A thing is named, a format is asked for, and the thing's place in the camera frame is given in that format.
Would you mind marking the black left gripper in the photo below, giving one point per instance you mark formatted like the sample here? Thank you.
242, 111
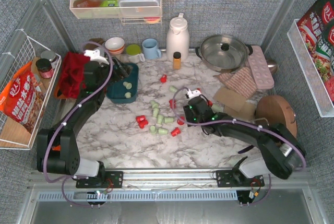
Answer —
115, 68

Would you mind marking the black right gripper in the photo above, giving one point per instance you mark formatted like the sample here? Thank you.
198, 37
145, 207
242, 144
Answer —
197, 101

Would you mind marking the teal storage basket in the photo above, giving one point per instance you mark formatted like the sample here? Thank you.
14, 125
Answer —
126, 90

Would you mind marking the brown cardboard sheet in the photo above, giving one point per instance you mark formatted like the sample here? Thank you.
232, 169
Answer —
230, 98
246, 113

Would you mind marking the striped pink cloth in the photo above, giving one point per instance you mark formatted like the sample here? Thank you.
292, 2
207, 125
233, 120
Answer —
240, 82

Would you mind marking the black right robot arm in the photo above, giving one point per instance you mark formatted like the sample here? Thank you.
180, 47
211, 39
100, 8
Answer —
281, 152

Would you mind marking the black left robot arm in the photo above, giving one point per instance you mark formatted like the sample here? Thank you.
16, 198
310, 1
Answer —
68, 161

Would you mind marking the green lidded cup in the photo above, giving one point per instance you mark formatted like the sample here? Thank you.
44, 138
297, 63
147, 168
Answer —
134, 53

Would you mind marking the white striped bowl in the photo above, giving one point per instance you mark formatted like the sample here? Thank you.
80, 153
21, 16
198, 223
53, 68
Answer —
115, 45

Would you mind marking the red capsule centre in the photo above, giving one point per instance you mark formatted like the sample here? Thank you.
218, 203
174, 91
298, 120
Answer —
172, 103

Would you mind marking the green capsule cluster right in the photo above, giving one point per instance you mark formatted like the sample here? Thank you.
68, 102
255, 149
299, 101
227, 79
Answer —
168, 120

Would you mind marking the blue mug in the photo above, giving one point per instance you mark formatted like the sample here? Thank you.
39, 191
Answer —
151, 49

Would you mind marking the brown paper bag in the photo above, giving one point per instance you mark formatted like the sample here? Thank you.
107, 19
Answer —
97, 40

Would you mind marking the red capsule far top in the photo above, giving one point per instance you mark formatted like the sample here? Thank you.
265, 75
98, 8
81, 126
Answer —
163, 78

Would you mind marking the red capsule left upper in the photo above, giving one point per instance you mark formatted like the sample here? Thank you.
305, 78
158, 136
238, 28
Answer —
140, 118

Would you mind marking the red cloth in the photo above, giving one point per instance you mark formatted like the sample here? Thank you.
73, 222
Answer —
72, 75

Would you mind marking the orange spice bottle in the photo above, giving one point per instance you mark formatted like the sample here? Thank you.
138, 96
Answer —
176, 60

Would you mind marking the red capsule left lower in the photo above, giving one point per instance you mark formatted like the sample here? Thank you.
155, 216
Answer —
142, 124

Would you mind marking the white thermos jug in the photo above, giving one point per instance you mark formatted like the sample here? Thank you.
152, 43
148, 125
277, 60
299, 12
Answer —
178, 38

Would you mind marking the steel pot with lid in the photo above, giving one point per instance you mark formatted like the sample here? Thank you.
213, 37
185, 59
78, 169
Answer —
224, 53

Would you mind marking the steel lid jar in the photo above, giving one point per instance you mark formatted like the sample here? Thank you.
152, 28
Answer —
51, 56

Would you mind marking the dark lid jar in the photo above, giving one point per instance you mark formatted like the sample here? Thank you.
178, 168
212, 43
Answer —
44, 68

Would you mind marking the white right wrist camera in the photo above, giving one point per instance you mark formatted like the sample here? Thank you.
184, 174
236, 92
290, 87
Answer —
192, 93

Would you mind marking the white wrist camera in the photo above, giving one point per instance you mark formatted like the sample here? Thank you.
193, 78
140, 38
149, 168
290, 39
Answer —
192, 93
94, 55

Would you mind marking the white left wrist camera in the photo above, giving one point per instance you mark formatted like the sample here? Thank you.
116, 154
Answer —
94, 55

